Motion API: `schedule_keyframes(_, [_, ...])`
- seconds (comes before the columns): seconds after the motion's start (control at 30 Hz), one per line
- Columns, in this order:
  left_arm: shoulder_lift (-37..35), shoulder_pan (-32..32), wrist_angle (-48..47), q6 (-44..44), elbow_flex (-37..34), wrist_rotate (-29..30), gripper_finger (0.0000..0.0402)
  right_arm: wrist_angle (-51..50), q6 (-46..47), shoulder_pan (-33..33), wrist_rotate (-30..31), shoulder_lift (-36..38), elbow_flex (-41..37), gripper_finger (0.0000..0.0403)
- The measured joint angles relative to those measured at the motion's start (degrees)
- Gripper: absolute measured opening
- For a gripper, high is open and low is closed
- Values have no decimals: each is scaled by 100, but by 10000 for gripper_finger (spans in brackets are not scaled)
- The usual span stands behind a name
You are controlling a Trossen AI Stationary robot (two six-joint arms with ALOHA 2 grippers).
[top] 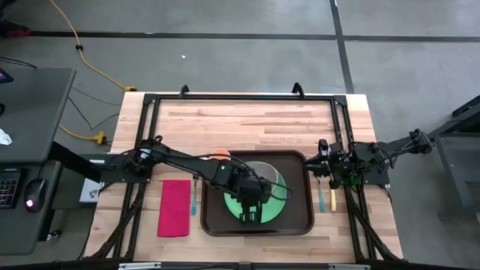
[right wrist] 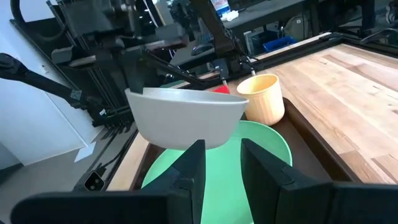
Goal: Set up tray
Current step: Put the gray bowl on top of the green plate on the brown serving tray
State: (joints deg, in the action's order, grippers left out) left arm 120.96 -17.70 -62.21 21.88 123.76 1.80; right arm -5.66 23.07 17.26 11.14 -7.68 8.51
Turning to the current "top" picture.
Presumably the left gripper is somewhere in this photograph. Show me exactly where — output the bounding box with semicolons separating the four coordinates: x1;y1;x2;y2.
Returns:
231;172;273;226

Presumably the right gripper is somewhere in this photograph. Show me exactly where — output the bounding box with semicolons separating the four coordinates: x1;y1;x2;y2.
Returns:
304;149;356;191

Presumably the cream bowl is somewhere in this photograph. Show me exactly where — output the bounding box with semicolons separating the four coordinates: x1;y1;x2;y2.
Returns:
245;160;289;203

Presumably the fork with teal handle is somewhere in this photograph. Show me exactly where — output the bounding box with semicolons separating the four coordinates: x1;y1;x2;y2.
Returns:
190;175;200;217

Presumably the cream mug with orange inside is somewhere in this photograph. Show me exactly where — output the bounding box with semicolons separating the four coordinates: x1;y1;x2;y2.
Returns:
209;148;233;163

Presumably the red cloth napkin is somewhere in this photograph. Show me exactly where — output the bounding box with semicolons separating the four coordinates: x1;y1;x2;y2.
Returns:
157;178;193;239

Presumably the dark brown serving tray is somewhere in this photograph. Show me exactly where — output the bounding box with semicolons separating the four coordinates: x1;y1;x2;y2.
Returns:
199;149;315;238

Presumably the green plate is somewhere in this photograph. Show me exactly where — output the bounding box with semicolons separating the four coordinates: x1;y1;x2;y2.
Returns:
223;175;289;225

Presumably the dark metal cart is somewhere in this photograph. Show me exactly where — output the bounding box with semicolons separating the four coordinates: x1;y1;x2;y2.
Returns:
427;95;480;226

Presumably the white printed box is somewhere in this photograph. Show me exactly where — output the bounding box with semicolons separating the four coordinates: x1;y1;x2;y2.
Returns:
79;177;105;204

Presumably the black computer mouse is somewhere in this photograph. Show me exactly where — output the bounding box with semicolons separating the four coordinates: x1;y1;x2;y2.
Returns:
23;178;49;214

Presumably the grey desk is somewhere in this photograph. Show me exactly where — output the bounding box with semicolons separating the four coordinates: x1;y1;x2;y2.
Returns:
0;67;77;257

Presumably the black keyboard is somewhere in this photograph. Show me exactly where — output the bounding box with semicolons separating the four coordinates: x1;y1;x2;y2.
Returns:
0;168;23;210

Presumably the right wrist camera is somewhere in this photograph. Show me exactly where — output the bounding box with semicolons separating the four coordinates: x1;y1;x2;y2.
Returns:
317;138;331;158

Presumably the spoon with teal handle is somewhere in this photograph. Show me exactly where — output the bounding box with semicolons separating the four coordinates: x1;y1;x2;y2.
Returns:
316;175;327;214

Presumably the black aluminium table frame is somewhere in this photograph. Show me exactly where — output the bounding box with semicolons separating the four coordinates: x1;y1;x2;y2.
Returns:
80;82;404;266

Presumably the yellow extension cord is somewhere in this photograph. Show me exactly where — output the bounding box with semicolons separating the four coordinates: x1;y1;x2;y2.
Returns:
48;0;138;93
58;124;109;146

